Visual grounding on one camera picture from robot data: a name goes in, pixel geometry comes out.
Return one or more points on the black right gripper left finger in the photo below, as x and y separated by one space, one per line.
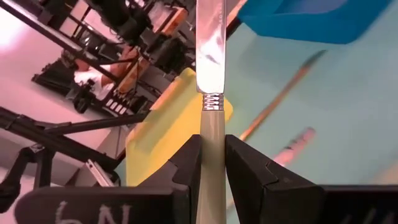
174 186

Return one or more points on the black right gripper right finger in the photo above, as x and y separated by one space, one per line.
258 193

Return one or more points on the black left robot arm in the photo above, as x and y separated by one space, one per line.
121 18

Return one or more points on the yellow plastic bin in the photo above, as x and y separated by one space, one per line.
155 140

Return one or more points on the person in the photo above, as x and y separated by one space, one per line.
121 68

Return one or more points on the green table mat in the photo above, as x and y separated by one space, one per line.
342 93

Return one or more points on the blue plastic bin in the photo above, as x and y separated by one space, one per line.
311 25

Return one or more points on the black aluminium table frame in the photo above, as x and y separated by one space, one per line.
46 138

